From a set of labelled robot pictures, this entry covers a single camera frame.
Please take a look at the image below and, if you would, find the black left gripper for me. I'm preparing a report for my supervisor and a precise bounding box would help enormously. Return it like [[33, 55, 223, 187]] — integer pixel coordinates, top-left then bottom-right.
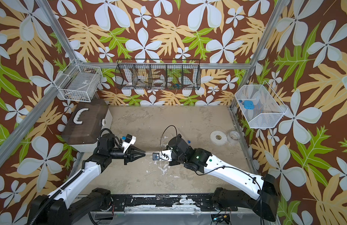
[[110, 145, 145, 165]]

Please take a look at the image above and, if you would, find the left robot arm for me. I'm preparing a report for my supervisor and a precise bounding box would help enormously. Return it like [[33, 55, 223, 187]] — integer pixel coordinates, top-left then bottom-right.
[[28, 128, 146, 225]]

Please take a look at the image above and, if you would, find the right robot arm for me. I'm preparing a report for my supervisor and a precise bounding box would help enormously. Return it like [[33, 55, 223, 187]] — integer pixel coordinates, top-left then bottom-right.
[[158, 135, 281, 222]]

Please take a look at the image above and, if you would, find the white foam tape roll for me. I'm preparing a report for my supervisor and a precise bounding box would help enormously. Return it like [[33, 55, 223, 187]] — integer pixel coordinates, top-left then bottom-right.
[[210, 130, 227, 146]]

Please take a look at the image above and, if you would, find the clear packing tape roll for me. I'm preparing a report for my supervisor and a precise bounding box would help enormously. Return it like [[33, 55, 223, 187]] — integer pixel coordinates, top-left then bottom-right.
[[227, 130, 240, 145]]

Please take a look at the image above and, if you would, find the brown lid storage box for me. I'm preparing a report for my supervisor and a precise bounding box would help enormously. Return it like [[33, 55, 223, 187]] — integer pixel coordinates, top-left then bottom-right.
[[61, 98, 112, 152]]

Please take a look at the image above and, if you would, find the blue object in basket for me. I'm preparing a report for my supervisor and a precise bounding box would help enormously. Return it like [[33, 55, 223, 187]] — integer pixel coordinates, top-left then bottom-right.
[[243, 100, 255, 110]]

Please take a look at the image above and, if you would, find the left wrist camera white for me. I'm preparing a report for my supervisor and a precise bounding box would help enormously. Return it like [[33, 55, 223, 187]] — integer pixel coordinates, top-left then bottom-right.
[[121, 134, 136, 153]]

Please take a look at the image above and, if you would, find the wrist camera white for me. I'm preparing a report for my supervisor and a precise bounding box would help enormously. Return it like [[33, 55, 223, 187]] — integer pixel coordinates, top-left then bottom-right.
[[121, 134, 136, 153], [152, 150, 172, 161]]

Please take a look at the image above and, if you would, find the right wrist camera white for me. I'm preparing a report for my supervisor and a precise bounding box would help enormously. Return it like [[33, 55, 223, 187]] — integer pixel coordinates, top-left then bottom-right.
[[152, 150, 172, 161]]

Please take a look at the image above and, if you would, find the black wire basket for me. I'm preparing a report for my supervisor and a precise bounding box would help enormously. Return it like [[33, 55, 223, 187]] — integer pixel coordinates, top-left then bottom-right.
[[113, 59, 202, 90]]

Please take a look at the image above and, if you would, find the white wire basket left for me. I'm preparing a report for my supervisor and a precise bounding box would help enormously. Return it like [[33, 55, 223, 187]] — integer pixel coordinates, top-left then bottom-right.
[[54, 60, 103, 102]]

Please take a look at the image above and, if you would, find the white wire basket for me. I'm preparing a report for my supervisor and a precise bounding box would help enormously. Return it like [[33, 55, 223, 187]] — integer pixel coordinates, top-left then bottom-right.
[[235, 82, 288, 129], [54, 60, 103, 102]]

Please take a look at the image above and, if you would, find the white wire basket right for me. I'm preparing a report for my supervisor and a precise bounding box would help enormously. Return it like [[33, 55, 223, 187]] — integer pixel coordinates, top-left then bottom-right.
[[235, 82, 288, 129]]

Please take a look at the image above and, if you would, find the aluminium frame rail back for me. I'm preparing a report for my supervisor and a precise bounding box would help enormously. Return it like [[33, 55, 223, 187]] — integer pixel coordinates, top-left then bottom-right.
[[77, 62, 251, 70]]

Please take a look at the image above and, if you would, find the aluminium frame rail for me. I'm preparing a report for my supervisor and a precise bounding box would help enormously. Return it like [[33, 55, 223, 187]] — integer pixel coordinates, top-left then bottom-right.
[[77, 62, 251, 70], [0, 87, 59, 168]]

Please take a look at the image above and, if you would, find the aluminium frame rail left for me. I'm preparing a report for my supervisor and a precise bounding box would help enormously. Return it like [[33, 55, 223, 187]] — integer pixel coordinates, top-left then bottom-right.
[[0, 87, 59, 168]]

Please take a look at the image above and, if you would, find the aluminium frame post left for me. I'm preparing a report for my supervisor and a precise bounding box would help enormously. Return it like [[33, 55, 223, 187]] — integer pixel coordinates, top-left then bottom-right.
[[36, 0, 78, 61]]

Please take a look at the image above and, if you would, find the aluminium frame post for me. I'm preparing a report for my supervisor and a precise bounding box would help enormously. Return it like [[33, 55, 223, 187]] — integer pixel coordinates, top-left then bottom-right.
[[36, 0, 78, 61], [229, 0, 289, 110]]

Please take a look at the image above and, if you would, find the aluminium frame post right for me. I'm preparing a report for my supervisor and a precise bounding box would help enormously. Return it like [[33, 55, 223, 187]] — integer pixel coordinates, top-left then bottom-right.
[[229, 0, 289, 110]]

